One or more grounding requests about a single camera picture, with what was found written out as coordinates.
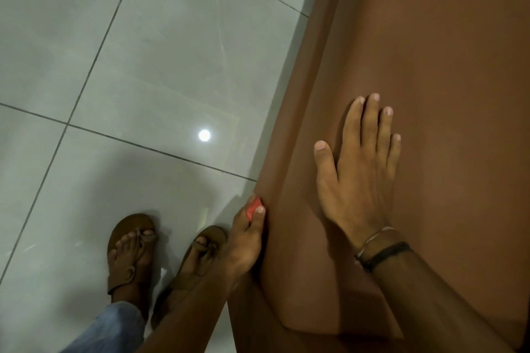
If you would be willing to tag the person's right hand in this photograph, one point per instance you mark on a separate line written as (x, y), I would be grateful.
(359, 195)

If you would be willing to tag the person's left hand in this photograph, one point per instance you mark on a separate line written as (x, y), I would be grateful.
(242, 247)

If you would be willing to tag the person's right thumb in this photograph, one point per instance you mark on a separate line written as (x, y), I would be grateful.
(325, 162)

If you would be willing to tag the person's right little finger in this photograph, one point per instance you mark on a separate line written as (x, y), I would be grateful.
(393, 156)

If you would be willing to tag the person's left thumb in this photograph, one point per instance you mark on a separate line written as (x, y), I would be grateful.
(257, 222)

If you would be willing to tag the person's right middle finger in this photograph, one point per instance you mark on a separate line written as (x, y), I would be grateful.
(369, 123)

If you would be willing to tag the red tailor's chalk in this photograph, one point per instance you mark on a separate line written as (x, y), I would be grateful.
(252, 211)

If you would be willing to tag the brown fabric sheet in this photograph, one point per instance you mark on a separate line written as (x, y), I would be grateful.
(447, 75)

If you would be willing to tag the person's left forearm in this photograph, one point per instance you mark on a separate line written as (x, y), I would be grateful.
(194, 311)

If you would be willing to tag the person's right forearm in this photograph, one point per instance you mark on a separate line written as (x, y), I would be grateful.
(430, 307)

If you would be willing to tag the brown right sandal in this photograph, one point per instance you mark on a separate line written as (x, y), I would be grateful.
(213, 235)

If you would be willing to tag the brown sandal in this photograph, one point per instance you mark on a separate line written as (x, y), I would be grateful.
(132, 224)
(213, 235)

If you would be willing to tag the person's right foot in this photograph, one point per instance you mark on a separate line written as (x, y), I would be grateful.
(192, 264)

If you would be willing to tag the person's foot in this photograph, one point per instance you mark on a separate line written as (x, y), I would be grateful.
(192, 264)
(126, 255)

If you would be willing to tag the brown left sandal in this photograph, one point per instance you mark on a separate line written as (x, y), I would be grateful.
(132, 224)

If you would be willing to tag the person's left foot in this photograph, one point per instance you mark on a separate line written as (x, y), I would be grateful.
(126, 255)

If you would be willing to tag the blue jeans leg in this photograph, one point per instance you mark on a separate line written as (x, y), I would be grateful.
(109, 330)

